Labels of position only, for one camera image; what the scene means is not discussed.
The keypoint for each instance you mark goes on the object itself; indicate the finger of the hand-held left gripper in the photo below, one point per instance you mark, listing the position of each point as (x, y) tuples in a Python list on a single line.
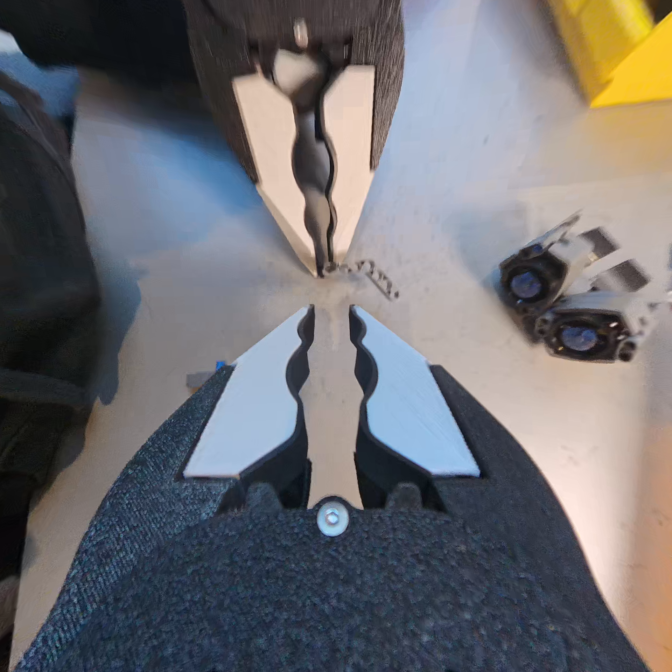
[(354, 136), (273, 147)]

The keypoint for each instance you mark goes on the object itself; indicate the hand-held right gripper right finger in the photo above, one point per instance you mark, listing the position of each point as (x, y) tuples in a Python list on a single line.
[(414, 420)]

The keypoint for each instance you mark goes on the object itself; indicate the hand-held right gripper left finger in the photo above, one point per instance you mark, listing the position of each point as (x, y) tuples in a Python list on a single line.
[(246, 420)]

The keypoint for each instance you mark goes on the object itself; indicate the grey bent building beam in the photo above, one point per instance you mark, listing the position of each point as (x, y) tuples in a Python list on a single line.
[(378, 281)]

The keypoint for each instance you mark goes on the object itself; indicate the person's left forearm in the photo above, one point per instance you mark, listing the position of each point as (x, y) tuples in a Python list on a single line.
[(105, 31)]

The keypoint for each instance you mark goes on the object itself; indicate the grey desk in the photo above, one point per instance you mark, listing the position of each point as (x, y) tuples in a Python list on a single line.
[(472, 157)]

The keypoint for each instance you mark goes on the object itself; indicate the small grey building piece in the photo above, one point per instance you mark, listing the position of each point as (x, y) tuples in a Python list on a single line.
[(199, 379)]

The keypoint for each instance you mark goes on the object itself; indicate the grey toy robot head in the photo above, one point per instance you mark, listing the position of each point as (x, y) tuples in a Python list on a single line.
[(577, 315)]

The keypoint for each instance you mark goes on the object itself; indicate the yellow storage bin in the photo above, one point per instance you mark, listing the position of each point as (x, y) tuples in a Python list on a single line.
[(630, 78)]

